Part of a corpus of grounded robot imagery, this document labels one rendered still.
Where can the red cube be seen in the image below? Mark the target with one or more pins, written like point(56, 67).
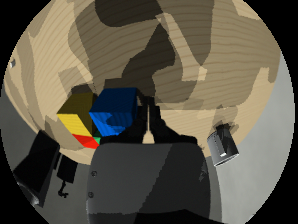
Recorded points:
point(86, 141)

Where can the yellow cube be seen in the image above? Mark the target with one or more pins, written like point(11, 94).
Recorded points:
point(74, 114)

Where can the green cube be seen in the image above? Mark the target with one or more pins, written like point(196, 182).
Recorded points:
point(97, 135)

